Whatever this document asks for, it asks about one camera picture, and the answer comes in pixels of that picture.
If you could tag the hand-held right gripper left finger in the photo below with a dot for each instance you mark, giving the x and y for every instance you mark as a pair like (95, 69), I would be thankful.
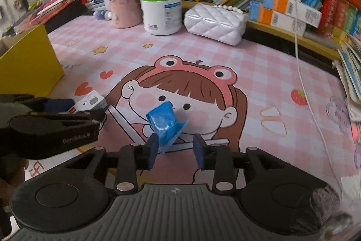
(151, 153)

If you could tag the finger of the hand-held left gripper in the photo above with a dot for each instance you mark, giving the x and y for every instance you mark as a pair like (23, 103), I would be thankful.
(59, 106)
(50, 119)

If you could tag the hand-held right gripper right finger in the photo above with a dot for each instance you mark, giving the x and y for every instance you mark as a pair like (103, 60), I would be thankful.
(199, 153)

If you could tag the small white carton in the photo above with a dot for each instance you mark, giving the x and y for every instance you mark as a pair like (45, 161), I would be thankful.
(91, 101)

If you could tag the blue plastic wrapper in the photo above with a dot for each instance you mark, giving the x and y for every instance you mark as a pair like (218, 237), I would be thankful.
(163, 119)

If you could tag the yellow cardboard box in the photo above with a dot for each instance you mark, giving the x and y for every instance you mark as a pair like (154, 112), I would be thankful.
(28, 66)

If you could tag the pile of red booklets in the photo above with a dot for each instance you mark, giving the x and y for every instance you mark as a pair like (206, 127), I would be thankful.
(50, 11)

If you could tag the small blue white bottle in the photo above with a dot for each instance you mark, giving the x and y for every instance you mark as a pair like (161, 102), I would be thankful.
(103, 14)

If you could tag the white quilted purse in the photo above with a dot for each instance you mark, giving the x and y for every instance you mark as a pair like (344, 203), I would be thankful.
(214, 23)

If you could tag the white jar with green lid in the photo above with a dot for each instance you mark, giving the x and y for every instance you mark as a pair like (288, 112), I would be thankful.
(160, 12)

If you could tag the orange and blue carton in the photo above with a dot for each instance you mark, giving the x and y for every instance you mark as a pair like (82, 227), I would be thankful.
(293, 8)
(268, 18)

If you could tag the stack of paper booklets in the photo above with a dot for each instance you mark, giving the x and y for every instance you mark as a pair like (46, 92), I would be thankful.
(351, 68)

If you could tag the red boxed book set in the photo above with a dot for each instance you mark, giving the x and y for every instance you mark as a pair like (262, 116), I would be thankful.
(341, 6)

